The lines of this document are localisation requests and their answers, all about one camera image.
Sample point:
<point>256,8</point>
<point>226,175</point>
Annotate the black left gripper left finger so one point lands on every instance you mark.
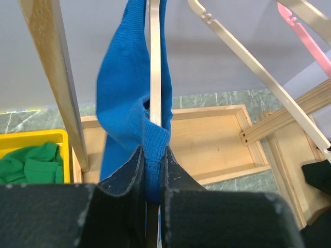
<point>128,178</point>

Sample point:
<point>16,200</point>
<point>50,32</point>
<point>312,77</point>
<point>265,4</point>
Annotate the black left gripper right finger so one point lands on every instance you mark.
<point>174,177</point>

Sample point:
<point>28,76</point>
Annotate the blue tank top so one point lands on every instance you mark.
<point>123,92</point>

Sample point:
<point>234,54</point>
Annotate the beige wooden hanger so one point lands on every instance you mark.
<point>155,105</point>
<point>312,17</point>

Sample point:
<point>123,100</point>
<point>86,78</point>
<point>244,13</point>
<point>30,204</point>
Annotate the pink plastic hanger on rack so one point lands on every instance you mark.
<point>319,56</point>

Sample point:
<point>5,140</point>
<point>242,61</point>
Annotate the wooden clothes rack centre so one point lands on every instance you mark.
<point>207,141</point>

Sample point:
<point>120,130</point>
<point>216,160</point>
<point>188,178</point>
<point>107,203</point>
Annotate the wooden clothes rack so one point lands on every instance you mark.
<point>288,149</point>
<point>207,141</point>

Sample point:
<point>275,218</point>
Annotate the green garment in tray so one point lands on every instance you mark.
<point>33,164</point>

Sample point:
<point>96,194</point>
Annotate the wooden clothes rack right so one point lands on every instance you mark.
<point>288,149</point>

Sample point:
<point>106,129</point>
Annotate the yellow plastic tray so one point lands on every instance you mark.
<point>14,141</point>

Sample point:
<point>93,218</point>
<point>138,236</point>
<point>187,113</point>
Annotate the black hanging garment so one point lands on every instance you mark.
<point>317,234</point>

